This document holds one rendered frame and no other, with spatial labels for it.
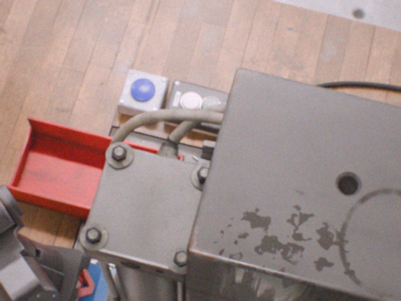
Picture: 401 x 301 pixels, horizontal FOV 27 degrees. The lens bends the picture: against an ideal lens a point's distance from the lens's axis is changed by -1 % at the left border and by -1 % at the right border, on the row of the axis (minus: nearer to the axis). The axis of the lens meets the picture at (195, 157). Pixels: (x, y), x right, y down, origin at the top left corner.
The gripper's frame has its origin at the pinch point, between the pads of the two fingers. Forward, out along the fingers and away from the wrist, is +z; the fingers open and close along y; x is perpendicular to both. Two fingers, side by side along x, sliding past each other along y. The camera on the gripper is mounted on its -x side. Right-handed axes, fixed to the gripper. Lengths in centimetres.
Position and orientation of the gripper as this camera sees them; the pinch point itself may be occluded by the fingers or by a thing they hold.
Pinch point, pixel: (87, 286)
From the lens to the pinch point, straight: 114.9
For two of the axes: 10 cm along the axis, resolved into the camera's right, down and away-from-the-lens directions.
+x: 2.4, -9.3, 2.7
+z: 4.8, 3.6, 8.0
